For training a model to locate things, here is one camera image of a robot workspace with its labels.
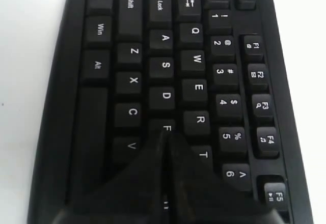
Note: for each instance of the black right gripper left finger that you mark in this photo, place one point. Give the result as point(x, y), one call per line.
point(133, 196)

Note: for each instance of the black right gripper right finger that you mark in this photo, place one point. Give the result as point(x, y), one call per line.
point(200, 196)

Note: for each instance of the black acer keyboard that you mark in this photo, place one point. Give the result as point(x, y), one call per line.
point(210, 70)

